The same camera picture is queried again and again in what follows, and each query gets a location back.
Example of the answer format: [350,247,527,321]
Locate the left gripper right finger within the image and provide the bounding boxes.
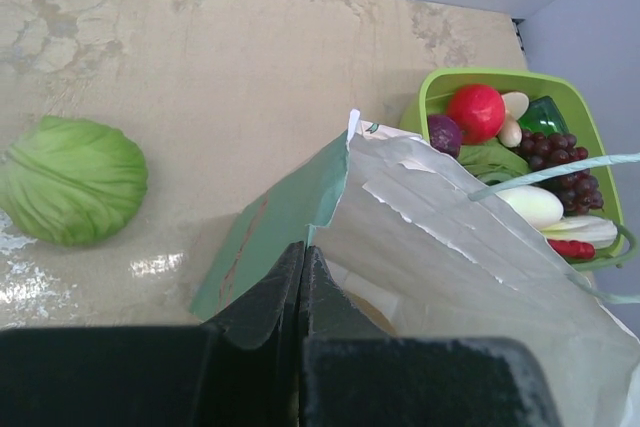
[300,247,562,426]

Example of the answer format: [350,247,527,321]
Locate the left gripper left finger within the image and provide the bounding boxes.
[1,242,305,426]

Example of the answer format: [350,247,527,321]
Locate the green paper gift bag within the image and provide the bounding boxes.
[191,113,639,426]

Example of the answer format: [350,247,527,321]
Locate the red toy chili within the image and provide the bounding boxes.
[547,239,596,260]

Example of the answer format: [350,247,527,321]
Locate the purple toy onion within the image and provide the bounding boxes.
[427,114,462,158]

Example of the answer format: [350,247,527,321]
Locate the green toy cabbage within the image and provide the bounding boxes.
[1,115,148,247]

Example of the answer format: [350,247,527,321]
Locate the purple toy grapes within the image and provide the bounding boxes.
[514,130,605,218]

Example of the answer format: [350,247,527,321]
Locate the red toy tomato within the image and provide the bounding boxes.
[446,84,506,145]

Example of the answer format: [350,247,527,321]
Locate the green plastic tray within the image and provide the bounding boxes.
[399,67,639,270]

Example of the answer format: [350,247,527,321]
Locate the toy mushroom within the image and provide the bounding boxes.
[498,91,530,148]

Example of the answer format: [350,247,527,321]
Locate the dark green toy pepper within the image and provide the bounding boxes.
[518,96,569,135]

